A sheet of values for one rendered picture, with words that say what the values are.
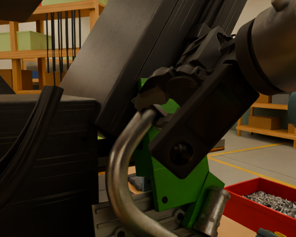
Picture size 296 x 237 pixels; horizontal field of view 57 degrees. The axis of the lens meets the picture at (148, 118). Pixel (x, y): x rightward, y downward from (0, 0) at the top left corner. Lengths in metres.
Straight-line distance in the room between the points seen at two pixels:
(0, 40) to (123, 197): 3.53
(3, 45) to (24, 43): 0.31
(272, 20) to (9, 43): 3.56
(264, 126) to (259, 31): 6.46
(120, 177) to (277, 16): 0.25
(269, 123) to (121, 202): 6.31
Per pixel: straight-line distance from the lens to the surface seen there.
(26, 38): 3.54
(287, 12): 0.23
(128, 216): 0.37
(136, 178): 1.01
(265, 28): 0.24
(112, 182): 0.36
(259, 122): 6.77
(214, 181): 0.50
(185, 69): 0.29
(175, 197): 0.45
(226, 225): 0.79
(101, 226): 0.41
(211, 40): 0.32
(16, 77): 3.58
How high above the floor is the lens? 1.26
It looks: 7 degrees down
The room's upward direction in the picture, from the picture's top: straight up
